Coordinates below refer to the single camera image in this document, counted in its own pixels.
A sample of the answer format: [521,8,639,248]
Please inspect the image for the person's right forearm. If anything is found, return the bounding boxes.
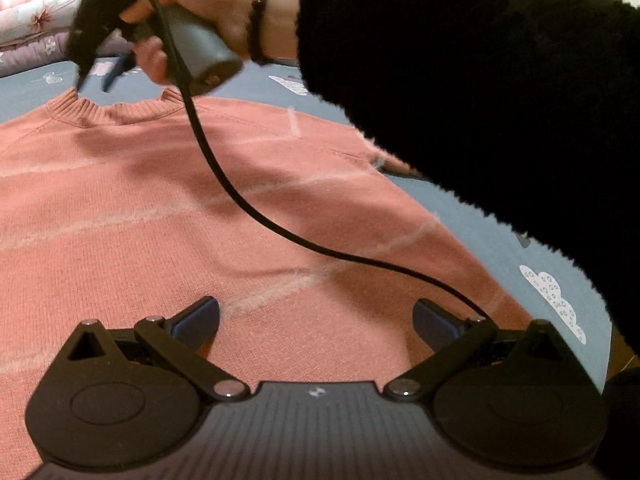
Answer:
[262,0,640,361]

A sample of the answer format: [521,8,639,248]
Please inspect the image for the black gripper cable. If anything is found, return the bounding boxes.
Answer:
[127,0,488,321]

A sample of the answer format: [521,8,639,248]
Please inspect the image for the folded pink floral quilt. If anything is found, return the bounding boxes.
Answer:
[0,0,101,78]

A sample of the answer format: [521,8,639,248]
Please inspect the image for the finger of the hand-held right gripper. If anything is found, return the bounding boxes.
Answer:
[101,54,137,94]
[70,46,94,94]

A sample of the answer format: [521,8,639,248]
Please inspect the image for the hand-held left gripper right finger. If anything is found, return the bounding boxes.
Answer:
[383,298,577,404]

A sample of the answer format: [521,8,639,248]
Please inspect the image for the orange knit sweater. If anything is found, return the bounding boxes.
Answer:
[0,87,541,480]

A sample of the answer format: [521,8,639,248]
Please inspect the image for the black bead bracelet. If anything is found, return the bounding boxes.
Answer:
[246,0,288,67]

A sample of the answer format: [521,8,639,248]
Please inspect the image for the blue floral bed sheet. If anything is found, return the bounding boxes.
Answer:
[0,52,616,396]

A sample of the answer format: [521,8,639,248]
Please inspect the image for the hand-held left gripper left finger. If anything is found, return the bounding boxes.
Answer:
[66,296,250,403]

